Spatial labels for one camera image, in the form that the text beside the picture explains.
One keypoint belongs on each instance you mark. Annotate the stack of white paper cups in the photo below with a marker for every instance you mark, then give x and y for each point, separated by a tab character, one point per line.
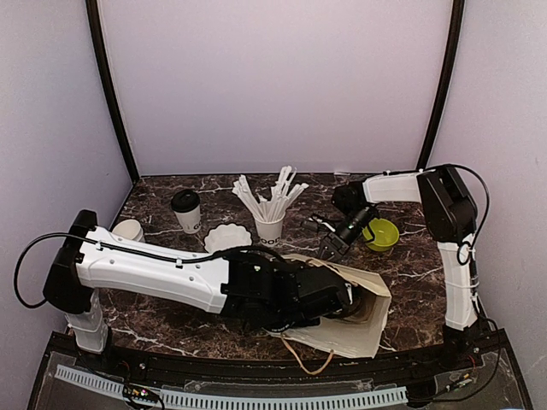
130	229

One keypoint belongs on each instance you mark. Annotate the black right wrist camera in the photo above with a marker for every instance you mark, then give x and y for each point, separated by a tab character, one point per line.
349	197

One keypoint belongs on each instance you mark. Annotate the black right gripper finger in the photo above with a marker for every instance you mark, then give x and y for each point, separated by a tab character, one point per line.
326	252
338	254

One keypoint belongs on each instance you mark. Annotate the black left frame post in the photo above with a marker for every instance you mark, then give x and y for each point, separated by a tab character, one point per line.
102	61

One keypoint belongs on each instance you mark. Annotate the brown paper takeout bag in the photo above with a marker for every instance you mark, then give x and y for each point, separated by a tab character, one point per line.
355	336

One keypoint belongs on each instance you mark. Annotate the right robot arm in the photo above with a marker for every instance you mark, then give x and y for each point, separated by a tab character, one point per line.
450	214

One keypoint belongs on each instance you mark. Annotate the white paper cup with straws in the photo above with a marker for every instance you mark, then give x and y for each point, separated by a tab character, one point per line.
269	233

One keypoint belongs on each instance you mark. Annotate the lime green bowl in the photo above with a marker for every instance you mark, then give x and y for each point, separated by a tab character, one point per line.
382	235

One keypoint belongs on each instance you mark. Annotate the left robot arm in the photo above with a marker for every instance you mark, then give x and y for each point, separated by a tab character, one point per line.
251	283

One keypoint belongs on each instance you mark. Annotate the white scalloped bowl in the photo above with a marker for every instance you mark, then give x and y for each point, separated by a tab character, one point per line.
225	237

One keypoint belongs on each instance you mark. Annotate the black frame post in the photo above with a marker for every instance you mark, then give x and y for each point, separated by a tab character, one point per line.
451	47
102	61

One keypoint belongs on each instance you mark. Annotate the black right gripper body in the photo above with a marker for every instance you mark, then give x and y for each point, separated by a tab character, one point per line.
361	219

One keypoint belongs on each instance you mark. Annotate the black right frame post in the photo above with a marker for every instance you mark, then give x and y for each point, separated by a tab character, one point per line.
451	47

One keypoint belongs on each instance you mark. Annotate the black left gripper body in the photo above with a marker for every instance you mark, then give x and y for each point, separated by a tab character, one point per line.
304	268

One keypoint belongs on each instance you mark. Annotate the wrapped white straw bundle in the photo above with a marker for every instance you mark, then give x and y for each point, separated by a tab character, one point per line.
283	193

